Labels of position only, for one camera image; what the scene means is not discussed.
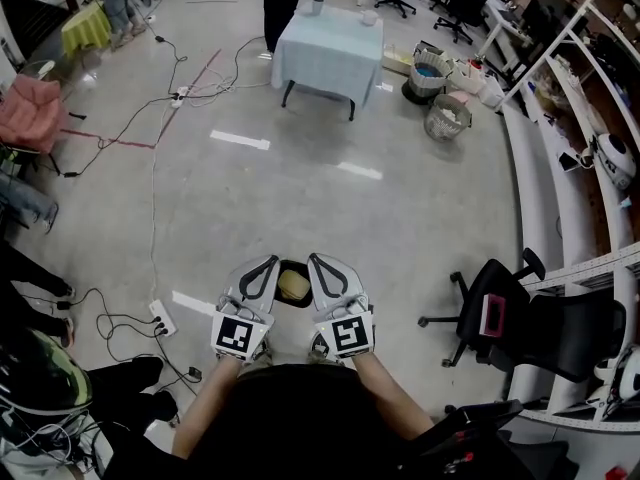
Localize white plastic bag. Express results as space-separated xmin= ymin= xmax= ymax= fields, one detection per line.
xmin=449 ymin=57 xmax=506 ymax=107

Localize black dome backpack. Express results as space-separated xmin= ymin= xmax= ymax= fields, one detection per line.
xmin=0 ymin=327 xmax=94 ymax=462

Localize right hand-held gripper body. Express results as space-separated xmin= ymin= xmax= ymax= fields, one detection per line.
xmin=313 ymin=302 xmax=376 ymax=359

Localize wire mesh baskets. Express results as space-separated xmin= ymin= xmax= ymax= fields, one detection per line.
xmin=407 ymin=45 xmax=454 ymax=102

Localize white desk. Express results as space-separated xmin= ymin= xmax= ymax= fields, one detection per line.
xmin=477 ymin=0 xmax=534 ymax=64

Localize person's torso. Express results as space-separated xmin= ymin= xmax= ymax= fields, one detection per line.
xmin=199 ymin=362 xmax=416 ymax=480

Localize pink black box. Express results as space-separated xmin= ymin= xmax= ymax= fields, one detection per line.
xmin=478 ymin=292 xmax=507 ymax=339

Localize person's left forearm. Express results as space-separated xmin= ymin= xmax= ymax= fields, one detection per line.
xmin=171 ymin=355 xmax=246 ymax=459

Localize table with light blue cloth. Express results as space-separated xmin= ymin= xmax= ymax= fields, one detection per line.
xmin=270 ymin=10 xmax=385 ymax=109

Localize pink cloth covered chair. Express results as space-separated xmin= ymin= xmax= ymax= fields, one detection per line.
xmin=0 ymin=75 xmax=69 ymax=155

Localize black waste bin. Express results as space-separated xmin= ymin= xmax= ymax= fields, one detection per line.
xmin=272 ymin=259 xmax=315 ymax=310

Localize person's right forearm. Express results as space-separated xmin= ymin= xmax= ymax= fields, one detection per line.
xmin=349 ymin=352 xmax=435 ymax=442

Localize cream storage box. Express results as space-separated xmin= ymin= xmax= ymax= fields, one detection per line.
xmin=382 ymin=45 xmax=416 ymax=74

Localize white metal shelf rack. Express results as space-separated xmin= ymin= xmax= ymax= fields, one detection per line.
xmin=477 ymin=0 xmax=640 ymax=434

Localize black power cable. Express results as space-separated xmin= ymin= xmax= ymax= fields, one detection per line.
xmin=55 ymin=287 xmax=166 ymax=364
xmin=62 ymin=96 xmax=176 ymax=178
xmin=155 ymin=332 xmax=202 ymax=397

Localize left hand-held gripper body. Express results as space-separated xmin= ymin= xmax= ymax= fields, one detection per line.
xmin=210 ymin=297 xmax=275 ymax=361

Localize black staircase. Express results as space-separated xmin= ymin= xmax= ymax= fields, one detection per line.
xmin=0 ymin=0 xmax=81 ymax=64

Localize black-legged table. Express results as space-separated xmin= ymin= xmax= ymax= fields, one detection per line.
xmin=281 ymin=80 xmax=356 ymax=122

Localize person's right leg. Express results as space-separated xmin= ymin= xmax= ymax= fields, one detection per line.
xmin=307 ymin=331 xmax=351 ymax=368

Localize yellow-green cloth covered table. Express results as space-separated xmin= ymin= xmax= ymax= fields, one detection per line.
xmin=61 ymin=3 xmax=112 ymax=59

